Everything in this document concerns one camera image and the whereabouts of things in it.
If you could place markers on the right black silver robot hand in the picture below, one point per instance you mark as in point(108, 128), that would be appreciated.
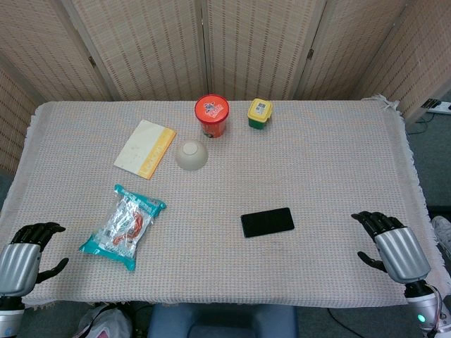
point(401, 253)

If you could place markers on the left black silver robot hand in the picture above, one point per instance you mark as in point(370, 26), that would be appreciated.
point(17, 260)

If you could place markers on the smartphone black screen blue back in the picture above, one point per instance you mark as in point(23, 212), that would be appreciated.
point(267, 222)

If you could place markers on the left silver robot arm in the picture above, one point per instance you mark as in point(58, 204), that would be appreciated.
point(8, 317)

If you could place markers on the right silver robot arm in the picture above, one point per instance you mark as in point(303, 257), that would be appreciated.
point(421, 306)

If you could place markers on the white sneaker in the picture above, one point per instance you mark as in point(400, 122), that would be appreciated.
point(442, 232)

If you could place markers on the teal clear snack bag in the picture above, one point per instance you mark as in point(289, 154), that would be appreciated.
point(121, 229)

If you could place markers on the beige woven tablecloth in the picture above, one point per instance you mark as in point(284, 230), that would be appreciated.
point(282, 169)

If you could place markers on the white power strip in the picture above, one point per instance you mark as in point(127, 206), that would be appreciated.
point(438, 105)

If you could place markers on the white yellow booklet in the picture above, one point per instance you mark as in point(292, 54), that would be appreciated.
point(141, 148)

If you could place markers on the yellow lidded green container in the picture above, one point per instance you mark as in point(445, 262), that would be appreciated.
point(260, 112)

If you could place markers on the beige upturned bowl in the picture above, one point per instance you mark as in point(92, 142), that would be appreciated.
point(191, 155)

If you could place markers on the brass screen hinge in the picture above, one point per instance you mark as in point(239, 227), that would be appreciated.
point(310, 53)
point(92, 60)

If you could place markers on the red instant noodle cup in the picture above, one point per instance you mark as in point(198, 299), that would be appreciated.
point(211, 110)

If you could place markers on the bamboo folding screen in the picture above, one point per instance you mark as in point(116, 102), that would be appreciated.
point(148, 45)

